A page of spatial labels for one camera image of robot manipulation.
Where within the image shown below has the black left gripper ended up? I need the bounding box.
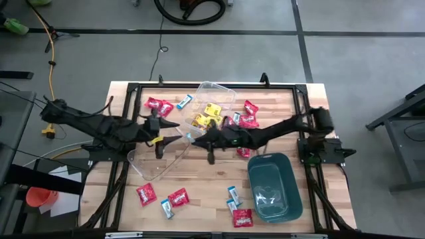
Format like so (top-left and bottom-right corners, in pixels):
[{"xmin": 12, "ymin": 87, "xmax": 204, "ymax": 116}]
[{"xmin": 131, "ymin": 109, "xmax": 183, "ymax": 159}]

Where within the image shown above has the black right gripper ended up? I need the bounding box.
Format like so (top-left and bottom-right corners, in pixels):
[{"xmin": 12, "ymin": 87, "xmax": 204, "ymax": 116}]
[{"xmin": 191, "ymin": 125, "xmax": 249, "ymax": 166}]

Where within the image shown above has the yellow Butterfinger candy pack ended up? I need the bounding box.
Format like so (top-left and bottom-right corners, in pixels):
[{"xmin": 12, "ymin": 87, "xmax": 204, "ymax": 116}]
[
  {"xmin": 207, "ymin": 115, "xmax": 224, "ymax": 127},
  {"xmin": 203, "ymin": 102, "xmax": 222, "ymax": 118},
  {"xmin": 193, "ymin": 113, "xmax": 209, "ymax": 129}
]

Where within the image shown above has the clear plastic bin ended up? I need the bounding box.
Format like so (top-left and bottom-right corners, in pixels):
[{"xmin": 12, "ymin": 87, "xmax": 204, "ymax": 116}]
[
  {"xmin": 127, "ymin": 132, "xmax": 192, "ymax": 182},
  {"xmin": 181, "ymin": 80, "xmax": 237, "ymax": 135}
]

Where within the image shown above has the teal plastic bin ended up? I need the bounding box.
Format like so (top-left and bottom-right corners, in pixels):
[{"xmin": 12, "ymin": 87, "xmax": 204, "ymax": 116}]
[{"xmin": 247, "ymin": 152, "xmax": 304, "ymax": 224}]

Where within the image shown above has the yellow plug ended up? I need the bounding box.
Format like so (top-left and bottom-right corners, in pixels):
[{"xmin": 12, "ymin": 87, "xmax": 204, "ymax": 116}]
[{"xmin": 41, "ymin": 122, "xmax": 56, "ymax": 139}]

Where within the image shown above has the white paper sheet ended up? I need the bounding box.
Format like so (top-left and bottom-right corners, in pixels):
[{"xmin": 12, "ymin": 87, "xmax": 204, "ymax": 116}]
[{"xmin": 39, "ymin": 165, "xmax": 83, "ymax": 218}]

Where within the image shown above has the black metal beam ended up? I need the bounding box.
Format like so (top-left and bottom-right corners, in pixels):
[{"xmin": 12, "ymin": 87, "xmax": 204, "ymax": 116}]
[{"xmin": 5, "ymin": 163, "xmax": 84, "ymax": 196}]

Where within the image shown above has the black tripod stand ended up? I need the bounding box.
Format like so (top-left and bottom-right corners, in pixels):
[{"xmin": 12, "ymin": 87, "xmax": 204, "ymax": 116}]
[{"xmin": 23, "ymin": 0, "xmax": 81, "ymax": 54}]

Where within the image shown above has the orange bucket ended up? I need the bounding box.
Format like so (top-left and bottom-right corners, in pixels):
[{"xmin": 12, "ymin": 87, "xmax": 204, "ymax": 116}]
[{"xmin": 25, "ymin": 186, "xmax": 60, "ymax": 208}]

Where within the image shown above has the grey side table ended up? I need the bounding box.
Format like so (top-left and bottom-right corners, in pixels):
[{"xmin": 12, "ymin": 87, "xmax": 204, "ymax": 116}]
[{"xmin": 0, "ymin": 90, "xmax": 37, "ymax": 187}]

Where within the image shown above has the black flat bar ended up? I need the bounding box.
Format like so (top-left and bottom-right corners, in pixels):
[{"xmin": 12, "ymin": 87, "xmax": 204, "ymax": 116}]
[{"xmin": 0, "ymin": 70, "xmax": 35, "ymax": 80}]

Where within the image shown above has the black metal table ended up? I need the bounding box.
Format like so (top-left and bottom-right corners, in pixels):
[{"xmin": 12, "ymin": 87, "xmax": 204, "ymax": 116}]
[{"xmin": 365, "ymin": 82, "xmax": 425, "ymax": 193}]

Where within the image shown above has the black aluminium table frame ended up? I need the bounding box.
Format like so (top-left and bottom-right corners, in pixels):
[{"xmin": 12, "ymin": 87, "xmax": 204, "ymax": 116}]
[{"xmin": 79, "ymin": 81, "xmax": 358, "ymax": 233}]

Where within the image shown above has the thin black floor cable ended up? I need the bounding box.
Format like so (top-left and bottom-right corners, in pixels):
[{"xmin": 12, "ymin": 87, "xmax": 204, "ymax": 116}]
[{"xmin": 148, "ymin": 0, "xmax": 169, "ymax": 82}]

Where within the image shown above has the white cable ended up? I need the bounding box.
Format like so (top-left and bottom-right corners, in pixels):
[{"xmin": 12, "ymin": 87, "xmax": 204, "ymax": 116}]
[{"xmin": 22, "ymin": 139, "xmax": 94, "ymax": 168}]

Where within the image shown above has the silver metal bracket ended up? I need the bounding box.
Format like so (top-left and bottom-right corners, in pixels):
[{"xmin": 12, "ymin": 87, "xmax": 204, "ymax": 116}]
[
  {"xmin": 291, "ymin": 233, "xmax": 329, "ymax": 239},
  {"xmin": 105, "ymin": 231, "xmax": 144, "ymax": 239}
]

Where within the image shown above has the black vacuum hose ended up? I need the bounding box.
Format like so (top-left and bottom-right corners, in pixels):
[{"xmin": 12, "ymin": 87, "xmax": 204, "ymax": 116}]
[{"xmin": 153, "ymin": 0, "xmax": 227, "ymax": 27}]

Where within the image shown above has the yellow cable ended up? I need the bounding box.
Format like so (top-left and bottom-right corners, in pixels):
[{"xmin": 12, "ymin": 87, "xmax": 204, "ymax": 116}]
[{"xmin": 32, "ymin": 9, "xmax": 58, "ymax": 104}]

